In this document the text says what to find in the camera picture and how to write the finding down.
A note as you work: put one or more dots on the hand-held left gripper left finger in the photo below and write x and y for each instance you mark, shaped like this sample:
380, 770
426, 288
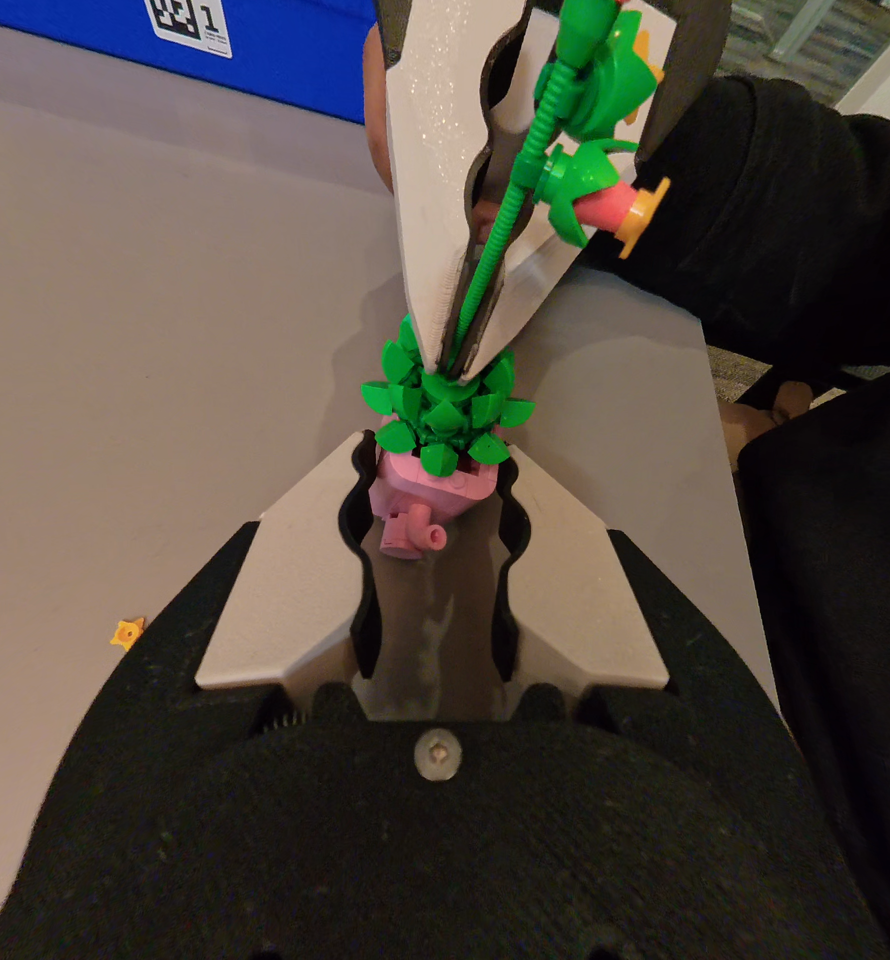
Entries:
280, 600

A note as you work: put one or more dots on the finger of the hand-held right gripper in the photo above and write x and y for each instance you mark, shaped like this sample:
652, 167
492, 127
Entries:
527, 270
430, 150

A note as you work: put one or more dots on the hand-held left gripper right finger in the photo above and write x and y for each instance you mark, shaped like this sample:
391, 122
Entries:
587, 607

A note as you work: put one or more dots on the green toy brick plant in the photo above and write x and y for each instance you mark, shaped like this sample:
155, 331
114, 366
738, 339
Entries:
445, 412

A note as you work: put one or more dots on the pink toy brick pot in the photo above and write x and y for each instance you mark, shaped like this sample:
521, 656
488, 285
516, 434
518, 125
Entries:
430, 491

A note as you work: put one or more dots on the person's right forearm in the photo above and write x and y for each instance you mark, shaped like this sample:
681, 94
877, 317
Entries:
775, 225

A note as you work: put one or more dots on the person's right hand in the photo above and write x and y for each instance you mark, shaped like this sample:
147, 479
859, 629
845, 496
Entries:
376, 112

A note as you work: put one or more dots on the orange star flower brick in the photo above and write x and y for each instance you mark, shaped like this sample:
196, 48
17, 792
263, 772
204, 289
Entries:
126, 634

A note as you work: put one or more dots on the blue plastic bin white label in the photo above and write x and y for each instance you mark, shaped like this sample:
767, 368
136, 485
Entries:
302, 52

